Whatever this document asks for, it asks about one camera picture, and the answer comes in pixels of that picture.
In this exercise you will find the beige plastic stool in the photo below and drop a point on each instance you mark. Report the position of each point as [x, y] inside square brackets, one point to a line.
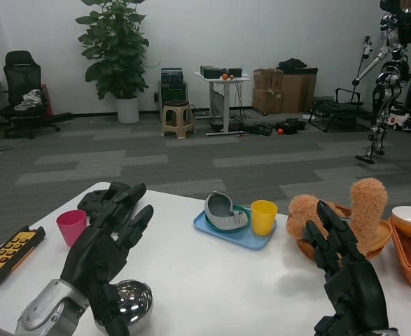
[178, 115]

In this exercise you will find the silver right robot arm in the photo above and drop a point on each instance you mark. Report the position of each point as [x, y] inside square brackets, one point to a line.
[380, 333]

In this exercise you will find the large green equipment case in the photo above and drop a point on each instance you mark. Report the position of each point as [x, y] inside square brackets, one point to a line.
[172, 92]

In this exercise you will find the brown plush toy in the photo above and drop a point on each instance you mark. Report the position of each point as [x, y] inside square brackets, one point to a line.
[366, 206]

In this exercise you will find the white and orange bowl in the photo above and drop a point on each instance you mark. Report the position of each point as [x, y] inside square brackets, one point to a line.
[410, 220]

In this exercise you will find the black floor cases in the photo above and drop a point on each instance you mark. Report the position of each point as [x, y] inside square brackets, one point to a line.
[291, 126]

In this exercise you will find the yellow plastic cup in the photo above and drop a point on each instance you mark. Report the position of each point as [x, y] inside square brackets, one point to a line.
[264, 218]

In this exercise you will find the small open cardboard box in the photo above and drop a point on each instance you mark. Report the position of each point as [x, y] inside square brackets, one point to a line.
[266, 80]

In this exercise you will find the yellow button remote control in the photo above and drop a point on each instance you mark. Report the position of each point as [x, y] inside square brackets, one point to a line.
[9, 253]

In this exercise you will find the small green equipment case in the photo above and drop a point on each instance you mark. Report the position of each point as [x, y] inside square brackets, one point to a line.
[172, 75]

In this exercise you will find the white device on stand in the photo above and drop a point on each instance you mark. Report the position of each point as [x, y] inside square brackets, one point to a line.
[368, 45]

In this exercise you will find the shiny metal bowl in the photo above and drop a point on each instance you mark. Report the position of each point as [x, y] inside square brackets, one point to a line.
[135, 301]

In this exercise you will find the black folding cot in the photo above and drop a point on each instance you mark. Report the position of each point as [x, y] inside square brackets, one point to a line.
[340, 109]

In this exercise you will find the orange wicker basket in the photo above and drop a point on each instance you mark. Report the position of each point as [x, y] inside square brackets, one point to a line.
[406, 259]

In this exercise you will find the white standing desk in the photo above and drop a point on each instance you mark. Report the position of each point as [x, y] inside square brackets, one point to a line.
[225, 101]

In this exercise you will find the orange plate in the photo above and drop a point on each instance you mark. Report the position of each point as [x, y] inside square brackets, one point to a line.
[383, 234]

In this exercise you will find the small black box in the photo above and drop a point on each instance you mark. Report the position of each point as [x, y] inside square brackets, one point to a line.
[235, 72]

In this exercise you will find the light blue plastic tray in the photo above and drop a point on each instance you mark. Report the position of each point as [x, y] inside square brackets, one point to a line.
[240, 239]

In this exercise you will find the grey green bowl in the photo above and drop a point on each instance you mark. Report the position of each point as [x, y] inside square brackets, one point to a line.
[217, 210]

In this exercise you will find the large green potted plant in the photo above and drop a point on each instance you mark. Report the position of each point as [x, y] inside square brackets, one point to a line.
[116, 52]

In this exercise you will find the tall cardboard box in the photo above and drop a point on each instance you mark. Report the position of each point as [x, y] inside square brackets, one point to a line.
[299, 92]

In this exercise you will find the white plant pot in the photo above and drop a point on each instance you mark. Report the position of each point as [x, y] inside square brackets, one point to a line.
[127, 110]

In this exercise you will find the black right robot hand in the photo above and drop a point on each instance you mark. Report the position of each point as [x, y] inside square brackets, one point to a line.
[355, 290]

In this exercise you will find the wide black box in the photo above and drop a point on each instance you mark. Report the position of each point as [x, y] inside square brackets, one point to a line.
[212, 73]

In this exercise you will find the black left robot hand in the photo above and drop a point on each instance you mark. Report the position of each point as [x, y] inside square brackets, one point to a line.
[93, 252]

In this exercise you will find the gray cloth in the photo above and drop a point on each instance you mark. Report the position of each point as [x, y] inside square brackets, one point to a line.
[29, 99]

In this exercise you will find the black bag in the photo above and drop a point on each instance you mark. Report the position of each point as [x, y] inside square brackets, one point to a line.
[292, 66]

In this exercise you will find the black office chair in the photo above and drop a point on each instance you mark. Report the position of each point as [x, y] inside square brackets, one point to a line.
[21, 75]

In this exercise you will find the black handheld controller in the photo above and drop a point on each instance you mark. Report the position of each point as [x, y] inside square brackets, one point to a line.
[89, 203]

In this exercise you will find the silver black humanoid robot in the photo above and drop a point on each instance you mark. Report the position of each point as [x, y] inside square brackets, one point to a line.
[392, 71]

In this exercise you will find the white toy car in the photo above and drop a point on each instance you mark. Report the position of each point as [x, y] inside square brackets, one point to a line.
[401, 119]

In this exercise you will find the taped cardboard box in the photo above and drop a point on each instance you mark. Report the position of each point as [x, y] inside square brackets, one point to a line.
[266, 101]

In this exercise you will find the pink plastic cup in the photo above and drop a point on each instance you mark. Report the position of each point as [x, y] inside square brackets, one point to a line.
[71, 229]

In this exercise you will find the dark brown wicker basket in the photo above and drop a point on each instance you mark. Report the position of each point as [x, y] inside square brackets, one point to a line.
[343, 210]

